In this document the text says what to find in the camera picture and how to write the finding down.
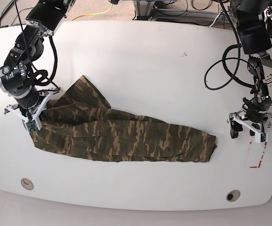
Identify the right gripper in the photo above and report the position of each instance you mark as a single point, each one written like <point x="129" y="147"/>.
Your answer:
<point x="30" y="103"/>

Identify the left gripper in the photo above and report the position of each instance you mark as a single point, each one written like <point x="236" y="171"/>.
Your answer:
<point x="251" y="118"/>

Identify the camouflage t-shirt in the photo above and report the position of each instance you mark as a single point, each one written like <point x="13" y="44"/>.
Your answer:
<point x="82" y="124"/>

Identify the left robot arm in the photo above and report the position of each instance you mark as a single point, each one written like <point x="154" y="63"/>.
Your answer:
<point x="252" y="31"/>

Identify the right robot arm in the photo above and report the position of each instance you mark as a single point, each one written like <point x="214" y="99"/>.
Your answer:
<point x="18" y="76"/>

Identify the red tape rectangle marking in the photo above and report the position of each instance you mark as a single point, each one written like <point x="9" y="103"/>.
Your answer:
<point x="255" y="154"/>

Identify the right table grommet hole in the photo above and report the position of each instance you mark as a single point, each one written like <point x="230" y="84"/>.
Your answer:
<point x="233" y="195"/>

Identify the table grommet hole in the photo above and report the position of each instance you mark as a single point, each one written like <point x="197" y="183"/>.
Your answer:
<point x="233" y="195"/>
<point x="27" y="184"/>

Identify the left table grommet hole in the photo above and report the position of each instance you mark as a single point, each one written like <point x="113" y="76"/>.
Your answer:
<point x="27" y="184"/>

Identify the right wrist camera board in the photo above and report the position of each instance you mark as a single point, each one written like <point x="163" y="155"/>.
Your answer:
<point x="32" y="126"/>

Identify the aluminium frame stand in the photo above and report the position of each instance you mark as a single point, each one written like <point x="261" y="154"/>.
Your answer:
<point x="146" y="9"/>

